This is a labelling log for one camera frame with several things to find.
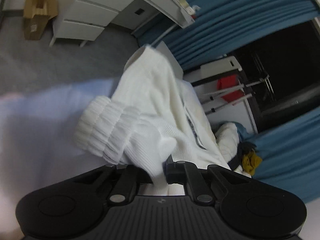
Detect white knit sweater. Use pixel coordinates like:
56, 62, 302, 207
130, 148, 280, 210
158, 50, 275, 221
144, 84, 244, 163
74, 46, 228, 196

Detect blue curtain left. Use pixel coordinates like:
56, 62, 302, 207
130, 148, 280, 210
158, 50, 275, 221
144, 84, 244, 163
134, 0, 319, 70

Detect blue curtain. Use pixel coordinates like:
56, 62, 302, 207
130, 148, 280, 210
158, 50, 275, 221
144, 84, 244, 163
236, 108, 319, 203
134, 0, 319, 70

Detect dark navy garment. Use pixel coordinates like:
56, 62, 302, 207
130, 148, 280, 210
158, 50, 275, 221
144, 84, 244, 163
228, 142, 257, 171

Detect dark window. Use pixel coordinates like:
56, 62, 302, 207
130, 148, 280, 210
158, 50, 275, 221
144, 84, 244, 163
230, 21, 319, 132

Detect pink blue bed sheet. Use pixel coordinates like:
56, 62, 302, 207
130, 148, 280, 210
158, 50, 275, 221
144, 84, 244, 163
1, 78, 119, 239

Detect blue curtain right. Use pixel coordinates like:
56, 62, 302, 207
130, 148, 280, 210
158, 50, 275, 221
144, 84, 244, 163
236, 108, 319, 203

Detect white drying rack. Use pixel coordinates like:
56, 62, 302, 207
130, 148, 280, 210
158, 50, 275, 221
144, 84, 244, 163
191, 55, 271, 116

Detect cardboard box on floor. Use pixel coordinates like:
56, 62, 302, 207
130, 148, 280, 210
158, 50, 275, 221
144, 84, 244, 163
23, 0, 58, 40

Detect white bundled clothes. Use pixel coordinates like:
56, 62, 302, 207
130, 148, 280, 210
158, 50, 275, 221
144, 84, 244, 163
215, 122, 240, 164

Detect white desk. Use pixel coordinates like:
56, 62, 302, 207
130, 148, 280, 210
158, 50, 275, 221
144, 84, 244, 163
112, 0, 201, 34

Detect red cloth on rack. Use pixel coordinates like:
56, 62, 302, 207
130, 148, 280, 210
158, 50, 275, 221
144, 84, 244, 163
216, 74, 245, 107

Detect white drawer cabinet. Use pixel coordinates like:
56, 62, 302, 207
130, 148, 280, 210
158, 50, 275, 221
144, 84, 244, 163
49, 0, 134, 47

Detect yellow garment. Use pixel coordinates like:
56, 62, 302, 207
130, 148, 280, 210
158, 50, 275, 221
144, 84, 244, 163
242, 151, 263, 176

